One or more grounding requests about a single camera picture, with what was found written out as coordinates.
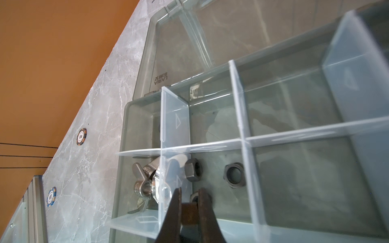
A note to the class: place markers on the grey plastic organizer box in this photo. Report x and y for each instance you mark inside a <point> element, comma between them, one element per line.
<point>304,109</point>

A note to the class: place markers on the lone black hex nut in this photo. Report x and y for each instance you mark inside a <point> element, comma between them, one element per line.
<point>234,175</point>

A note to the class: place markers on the silver wing nut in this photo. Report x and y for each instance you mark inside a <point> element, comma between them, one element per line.
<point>149,186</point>

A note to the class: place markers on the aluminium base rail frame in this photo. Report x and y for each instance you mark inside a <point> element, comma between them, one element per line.
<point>28,224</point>

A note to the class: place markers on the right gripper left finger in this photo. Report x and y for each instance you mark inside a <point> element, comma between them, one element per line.
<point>170,230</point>

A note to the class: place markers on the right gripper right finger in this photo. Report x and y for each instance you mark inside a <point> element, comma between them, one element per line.
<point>209,227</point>

